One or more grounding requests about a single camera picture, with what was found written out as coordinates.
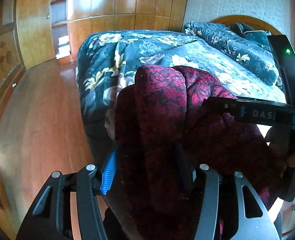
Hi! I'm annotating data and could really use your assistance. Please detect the red black floral garment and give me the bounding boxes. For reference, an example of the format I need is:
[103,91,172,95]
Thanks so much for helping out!
[105,65,280,239]

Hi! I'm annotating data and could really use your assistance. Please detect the person's right hand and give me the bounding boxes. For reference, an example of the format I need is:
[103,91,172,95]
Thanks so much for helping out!
[265,127,295,167]

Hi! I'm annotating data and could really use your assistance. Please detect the folded dark floral quilt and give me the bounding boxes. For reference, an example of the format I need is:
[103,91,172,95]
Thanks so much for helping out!
[183,21,282,86]

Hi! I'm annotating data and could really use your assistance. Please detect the dark teal pillow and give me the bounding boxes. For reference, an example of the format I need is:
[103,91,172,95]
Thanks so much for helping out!
[230,23,271,46]

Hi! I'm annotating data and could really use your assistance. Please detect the wooden arched headboard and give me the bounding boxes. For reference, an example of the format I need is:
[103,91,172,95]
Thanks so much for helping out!
[212,15,282,35]

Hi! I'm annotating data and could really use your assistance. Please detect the dark teal floral bedspread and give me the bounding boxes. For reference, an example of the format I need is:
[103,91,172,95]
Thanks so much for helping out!
[76,30,285,139]

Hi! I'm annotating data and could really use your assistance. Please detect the white stacked items on shelf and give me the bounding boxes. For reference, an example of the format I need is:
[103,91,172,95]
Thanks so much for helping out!
[56,35,70,59]

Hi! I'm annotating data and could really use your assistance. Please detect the wooden door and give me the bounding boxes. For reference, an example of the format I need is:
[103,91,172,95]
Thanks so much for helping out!
[16,0,55,69]

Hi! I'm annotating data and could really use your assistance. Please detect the wooden wardrobe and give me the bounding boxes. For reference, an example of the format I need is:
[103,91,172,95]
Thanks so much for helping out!
[49,0,187,64]

